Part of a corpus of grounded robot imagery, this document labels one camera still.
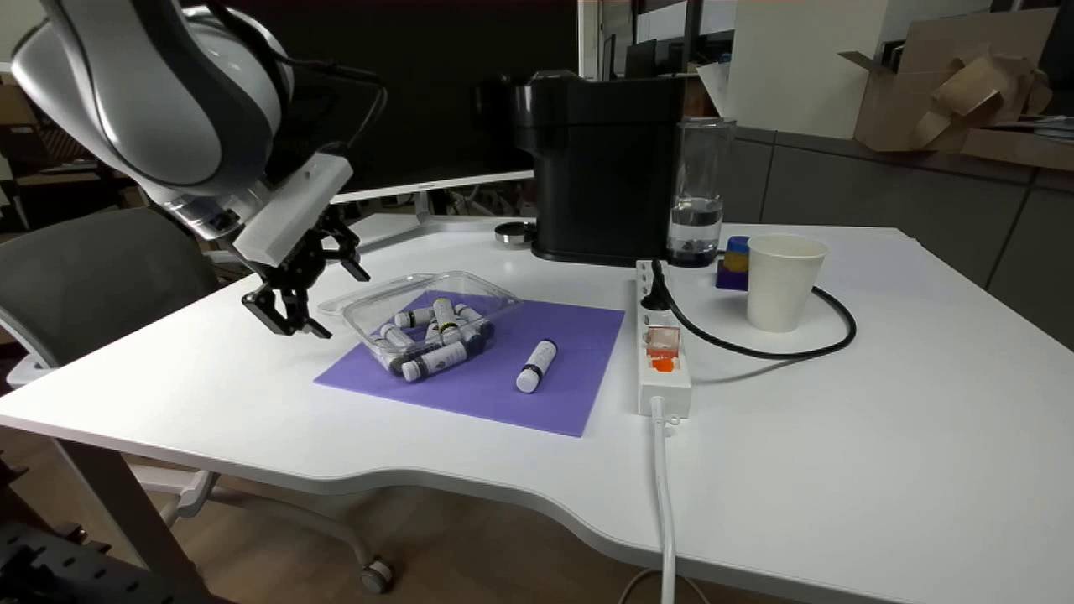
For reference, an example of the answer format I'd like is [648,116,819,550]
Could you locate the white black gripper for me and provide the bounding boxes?
[236,151,352,338]

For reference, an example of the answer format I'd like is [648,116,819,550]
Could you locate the clear plastic box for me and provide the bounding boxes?
[343,271,518,381]

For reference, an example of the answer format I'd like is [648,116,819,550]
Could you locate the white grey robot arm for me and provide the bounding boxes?
[10,0,387,338]

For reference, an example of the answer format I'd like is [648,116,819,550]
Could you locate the white tube in box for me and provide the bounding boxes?
[399,342,469,381]
[376,321,418,359]
[434,298,465,342]

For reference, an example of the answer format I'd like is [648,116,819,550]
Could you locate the cardboard box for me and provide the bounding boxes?
[844,7,1056,151]

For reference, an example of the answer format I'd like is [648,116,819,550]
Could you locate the grey office chair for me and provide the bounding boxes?
[0,206,397,594]

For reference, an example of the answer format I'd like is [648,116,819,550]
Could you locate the large white-framed monitor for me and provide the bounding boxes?
[231,0,578,192]

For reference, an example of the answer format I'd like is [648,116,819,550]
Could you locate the white tube on mat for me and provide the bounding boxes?
[513,338,559,391]

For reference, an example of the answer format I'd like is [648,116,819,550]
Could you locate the purple paper mat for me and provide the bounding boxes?
[318,293,621,436]

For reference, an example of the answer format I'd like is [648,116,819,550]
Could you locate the black coffee machine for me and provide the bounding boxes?
[513,73,682,265]

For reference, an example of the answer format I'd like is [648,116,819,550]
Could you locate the white power strip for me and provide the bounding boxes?
[634,257,692,419]

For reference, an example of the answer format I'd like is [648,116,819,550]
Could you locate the blue yellow small block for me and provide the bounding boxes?
[716,234,748,293]

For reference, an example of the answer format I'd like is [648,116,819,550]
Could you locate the white paper cup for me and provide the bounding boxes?
[748,234,827,333]

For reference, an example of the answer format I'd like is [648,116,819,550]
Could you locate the black power cable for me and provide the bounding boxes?
[644,257,861,362]

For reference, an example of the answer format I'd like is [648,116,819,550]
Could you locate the white power strip cable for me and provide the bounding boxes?
[644,408,686,604]

